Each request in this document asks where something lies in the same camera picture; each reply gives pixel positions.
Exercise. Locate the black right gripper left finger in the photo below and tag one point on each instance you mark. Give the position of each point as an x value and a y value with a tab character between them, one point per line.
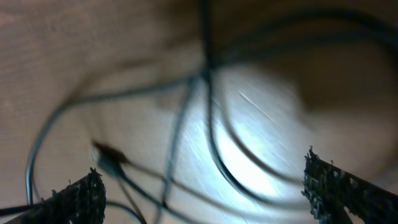
82	202

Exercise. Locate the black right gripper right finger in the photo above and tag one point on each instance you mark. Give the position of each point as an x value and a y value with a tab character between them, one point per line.
334	193

